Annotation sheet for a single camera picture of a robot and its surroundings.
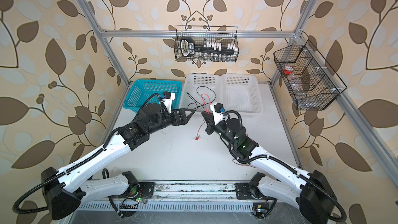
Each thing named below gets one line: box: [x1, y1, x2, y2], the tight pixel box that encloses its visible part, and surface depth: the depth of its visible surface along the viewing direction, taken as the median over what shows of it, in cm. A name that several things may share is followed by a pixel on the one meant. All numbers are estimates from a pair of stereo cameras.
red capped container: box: [283, 65, 294, 76], surface depth 84 cm
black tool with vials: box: [180, 36, 239, 58], surface depth 84 cm
